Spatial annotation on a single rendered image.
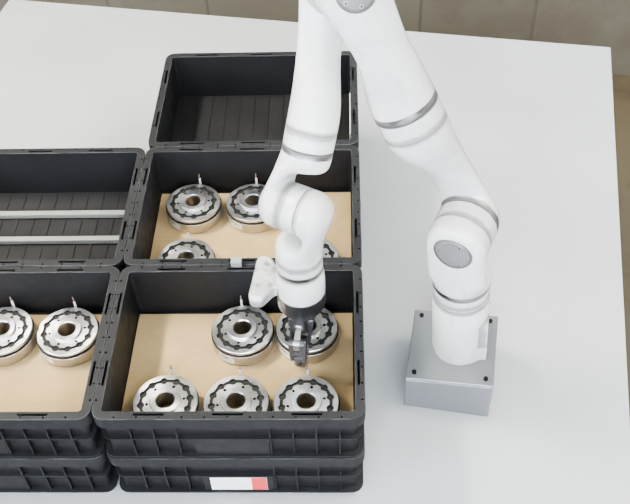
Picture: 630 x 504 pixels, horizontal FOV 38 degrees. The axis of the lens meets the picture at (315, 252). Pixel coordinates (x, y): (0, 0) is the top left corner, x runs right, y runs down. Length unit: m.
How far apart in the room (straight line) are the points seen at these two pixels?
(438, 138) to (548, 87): 1.07
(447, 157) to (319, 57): 0.23
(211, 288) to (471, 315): 0.43
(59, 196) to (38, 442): 0.57
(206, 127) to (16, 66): 0.68
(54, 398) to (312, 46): 0.71
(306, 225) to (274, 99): 0.81
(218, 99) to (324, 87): 0.84
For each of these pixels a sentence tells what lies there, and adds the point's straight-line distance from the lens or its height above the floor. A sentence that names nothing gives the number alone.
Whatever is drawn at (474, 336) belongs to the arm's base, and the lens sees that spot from 1.52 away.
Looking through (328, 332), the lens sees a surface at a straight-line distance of 1.53.
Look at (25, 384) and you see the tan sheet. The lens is 1.59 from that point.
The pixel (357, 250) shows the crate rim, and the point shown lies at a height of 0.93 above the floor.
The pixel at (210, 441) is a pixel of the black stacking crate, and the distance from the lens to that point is 1.42.
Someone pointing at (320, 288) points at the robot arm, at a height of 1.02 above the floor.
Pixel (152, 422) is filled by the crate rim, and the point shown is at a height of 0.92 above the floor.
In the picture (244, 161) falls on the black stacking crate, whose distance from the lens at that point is 1.76.
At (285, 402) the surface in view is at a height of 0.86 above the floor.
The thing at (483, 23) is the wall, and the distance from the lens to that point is 3.47.
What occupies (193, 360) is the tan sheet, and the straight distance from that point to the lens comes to 1.55.
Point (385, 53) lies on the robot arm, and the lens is 1.19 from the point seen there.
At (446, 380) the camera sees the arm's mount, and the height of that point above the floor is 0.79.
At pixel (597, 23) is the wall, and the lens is 3.47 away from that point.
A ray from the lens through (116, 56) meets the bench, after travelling 2.44.
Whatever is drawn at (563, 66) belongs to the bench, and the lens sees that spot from 2.38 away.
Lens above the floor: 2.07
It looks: 47 degrees down
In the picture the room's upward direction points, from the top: 2 degrees counter-clockwise
